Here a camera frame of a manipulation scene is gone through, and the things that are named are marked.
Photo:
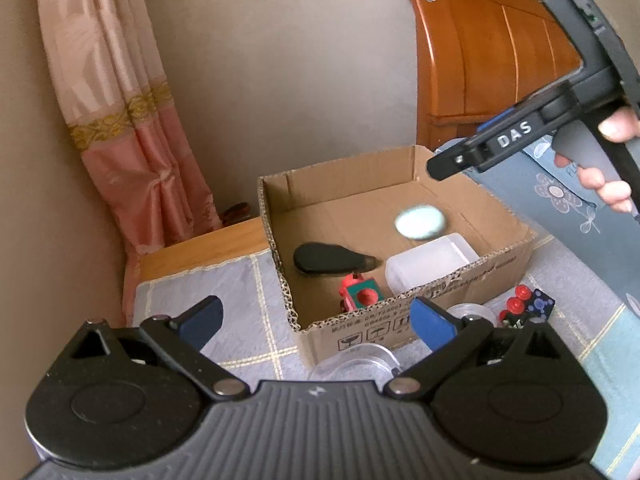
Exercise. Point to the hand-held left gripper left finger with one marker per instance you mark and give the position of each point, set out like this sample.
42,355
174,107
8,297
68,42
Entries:
200,322

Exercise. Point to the black oval object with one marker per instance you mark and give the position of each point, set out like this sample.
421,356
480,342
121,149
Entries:
325,259

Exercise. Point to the dark red round object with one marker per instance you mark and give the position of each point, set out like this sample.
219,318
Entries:
236,212

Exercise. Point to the pink satin curtain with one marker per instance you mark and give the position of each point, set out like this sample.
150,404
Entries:
125,85

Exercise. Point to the checked bed sheet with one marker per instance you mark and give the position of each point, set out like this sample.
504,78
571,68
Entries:
250,305

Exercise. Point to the wooden bed headboard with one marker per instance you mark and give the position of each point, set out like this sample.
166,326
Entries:
480,50

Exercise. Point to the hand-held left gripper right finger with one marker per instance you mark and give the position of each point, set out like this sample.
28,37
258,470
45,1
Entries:
432,322

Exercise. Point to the red knob toy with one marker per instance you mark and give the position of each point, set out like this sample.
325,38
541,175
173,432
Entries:
515,305

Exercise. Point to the cardboard box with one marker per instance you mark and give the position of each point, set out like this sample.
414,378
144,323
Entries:
450,280

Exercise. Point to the clear round lid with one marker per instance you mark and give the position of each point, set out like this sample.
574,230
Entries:
472,314

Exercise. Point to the black dice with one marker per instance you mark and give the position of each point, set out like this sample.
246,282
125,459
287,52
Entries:
542,305

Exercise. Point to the person's right hand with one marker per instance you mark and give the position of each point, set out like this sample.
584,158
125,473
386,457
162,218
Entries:
617,125

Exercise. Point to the clear plastic holder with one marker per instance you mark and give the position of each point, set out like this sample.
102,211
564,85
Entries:
357,362

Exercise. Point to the red and green toy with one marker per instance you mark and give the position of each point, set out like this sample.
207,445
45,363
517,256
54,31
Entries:
361,296

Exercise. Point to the light teal brush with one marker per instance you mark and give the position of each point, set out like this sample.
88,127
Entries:
419,221

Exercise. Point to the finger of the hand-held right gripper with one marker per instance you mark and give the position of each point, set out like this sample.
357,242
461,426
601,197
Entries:
492,122
452,162

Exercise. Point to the white plastic container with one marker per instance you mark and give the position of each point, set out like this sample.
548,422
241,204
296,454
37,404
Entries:
425,267

